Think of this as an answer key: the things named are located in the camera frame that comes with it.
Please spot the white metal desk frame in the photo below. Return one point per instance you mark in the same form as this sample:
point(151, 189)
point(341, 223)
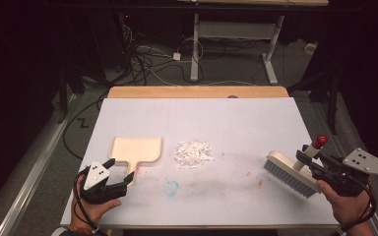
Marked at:
point(195, 49)

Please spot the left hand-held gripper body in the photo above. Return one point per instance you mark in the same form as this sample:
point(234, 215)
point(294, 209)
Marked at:
point(95, 178)

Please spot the person's right hand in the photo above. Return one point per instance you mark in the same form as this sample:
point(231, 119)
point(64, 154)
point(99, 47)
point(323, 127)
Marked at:
point(349, 208)

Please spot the white power adapter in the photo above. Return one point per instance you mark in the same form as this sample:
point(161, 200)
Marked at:
point(176, 56)

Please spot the beige wooden dustpan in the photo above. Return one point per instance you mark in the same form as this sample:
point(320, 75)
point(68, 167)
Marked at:
point(136, 150)

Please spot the grey metal floor rail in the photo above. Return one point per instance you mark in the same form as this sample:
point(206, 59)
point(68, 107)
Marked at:
point(32, 173)

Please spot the pile of white paper scraps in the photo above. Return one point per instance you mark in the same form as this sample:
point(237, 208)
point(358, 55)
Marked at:
point(193, 154)

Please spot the person's left hand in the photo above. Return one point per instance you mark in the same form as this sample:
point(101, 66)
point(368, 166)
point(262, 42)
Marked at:
point(90, 211)

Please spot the white table mat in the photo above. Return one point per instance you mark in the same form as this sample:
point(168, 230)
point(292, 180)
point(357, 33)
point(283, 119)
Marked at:
point(210, 121)

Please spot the black metal stand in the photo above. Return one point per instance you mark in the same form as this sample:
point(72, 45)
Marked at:
point(332, 98)

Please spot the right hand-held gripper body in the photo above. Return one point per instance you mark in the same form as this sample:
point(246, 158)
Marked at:
point(341, 177)

